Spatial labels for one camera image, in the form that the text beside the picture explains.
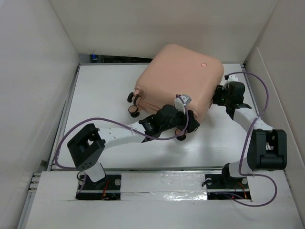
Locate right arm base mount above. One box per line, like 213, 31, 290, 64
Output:
201, 166, 251, 200

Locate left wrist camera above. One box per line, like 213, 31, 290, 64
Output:
174, 94, 191, 114

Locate aluminium rail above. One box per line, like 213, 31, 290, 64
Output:
76, 167, 253, 195

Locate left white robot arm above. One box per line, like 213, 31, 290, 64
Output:
67, 105, 200, 189

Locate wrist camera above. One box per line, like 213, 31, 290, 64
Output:
224, 74, 239, 83
174, 94, 191, 114

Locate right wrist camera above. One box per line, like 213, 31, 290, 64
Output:
224, 74, 239, 83

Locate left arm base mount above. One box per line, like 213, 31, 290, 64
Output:
75, 172, 122, 201

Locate background electronics box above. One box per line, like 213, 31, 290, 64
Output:
90, 54, 99, 63

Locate pink hard-shell suitcase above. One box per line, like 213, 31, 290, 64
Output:
126, 43, 224, 142

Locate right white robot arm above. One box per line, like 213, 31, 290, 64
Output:
213, 82, 287, 187

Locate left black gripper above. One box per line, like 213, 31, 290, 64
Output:
160, 106, 199, 134

